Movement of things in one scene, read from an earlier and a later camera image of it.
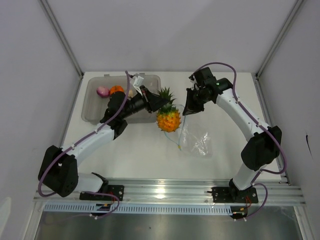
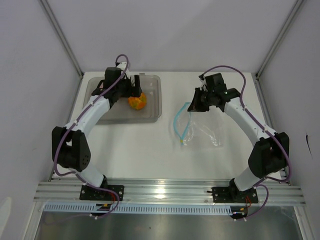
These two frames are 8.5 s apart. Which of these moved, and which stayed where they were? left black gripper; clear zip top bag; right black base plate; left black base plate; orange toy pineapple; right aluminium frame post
Moved: clear zip top bag; left black gripper; orange toy pineapple
Stayed: right aluminium frame post; left black base plate; right black base plate
